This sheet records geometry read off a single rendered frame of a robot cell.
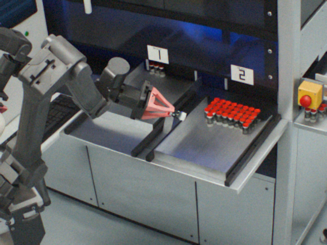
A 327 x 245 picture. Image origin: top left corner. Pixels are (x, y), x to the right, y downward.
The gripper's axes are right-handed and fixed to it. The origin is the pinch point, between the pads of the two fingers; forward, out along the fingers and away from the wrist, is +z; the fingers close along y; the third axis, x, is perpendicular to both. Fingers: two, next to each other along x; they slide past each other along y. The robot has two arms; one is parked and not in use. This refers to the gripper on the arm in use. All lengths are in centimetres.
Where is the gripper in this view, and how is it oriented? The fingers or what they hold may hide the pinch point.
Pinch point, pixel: (169, 111)
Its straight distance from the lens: 182.2
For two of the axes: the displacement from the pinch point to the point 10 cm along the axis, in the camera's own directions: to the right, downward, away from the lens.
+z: 9.3, 3.3, 1.4
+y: 3.1, -5.2, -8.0
